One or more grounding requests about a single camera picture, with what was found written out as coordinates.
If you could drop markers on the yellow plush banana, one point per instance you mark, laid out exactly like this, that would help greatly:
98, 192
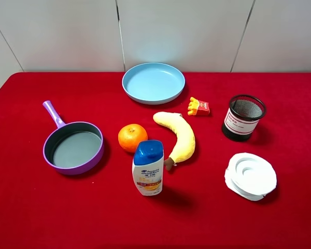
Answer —
185, 145

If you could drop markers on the orange fruit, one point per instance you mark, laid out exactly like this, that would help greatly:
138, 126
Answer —
130, 136

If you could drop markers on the light blue plate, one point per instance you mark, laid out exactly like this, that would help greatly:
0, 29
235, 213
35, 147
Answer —
153, 83

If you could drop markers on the white blue shampoo bottle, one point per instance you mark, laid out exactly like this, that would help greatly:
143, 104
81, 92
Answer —
147, 167

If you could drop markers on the toy french fries box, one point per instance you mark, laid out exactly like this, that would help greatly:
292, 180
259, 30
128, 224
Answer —
198, 108

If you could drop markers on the purple frying pan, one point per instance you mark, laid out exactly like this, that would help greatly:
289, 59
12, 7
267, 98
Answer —
73, 148

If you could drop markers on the black mesh pen holder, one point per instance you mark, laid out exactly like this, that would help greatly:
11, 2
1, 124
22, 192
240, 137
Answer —
243, 115

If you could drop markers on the red tablecloth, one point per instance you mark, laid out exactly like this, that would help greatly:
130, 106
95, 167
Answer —
40, 208

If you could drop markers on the white round lid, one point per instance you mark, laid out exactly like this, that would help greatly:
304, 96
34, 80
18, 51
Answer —
250, 176

